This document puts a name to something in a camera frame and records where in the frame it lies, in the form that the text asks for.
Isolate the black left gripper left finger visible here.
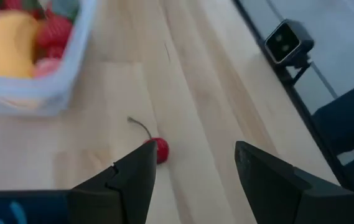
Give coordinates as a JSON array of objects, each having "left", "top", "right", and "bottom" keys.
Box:
[{"left": 70, "top": 140, "right": 159, "bottom": 224}]

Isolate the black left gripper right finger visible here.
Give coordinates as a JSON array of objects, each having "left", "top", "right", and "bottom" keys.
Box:
[{"left": 234, "top": 140, "right": 354, "bottom": 224}]

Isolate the red toy cherry with stem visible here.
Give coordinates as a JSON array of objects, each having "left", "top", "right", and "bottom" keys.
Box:
[{"left": 126, "top": 116, "right": 170, "bottom": 166}]

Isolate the clear plastic tupperware container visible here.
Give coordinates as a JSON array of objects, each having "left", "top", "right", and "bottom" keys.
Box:
[{"left": 0, "top": 0, "right": 98, "bottom": 116}]

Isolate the small pink toy peach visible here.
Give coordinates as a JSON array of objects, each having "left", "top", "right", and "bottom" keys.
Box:
[{"left": 33, "top": 57, "right": 61, "bottom": 78}]

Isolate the large red toy strawberry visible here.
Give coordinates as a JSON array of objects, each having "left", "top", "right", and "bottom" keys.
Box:
[{"left": 36, "top": 14, "right": 73, "bottom": 60}]

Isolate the yellow toy banana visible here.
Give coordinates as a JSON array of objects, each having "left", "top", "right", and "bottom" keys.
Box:
[{"left": 0, "top": 9, "right": 41, "bottom": 79}]

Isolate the dark blue chair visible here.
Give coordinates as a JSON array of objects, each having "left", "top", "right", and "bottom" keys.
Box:
[{"left": 311, "top": 78, "right": 354, "bottom": 194}]

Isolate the black table-level camera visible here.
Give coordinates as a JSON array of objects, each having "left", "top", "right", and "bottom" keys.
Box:
[{"left": 264, "top": 19, "right": 315, "bottom": 86}]

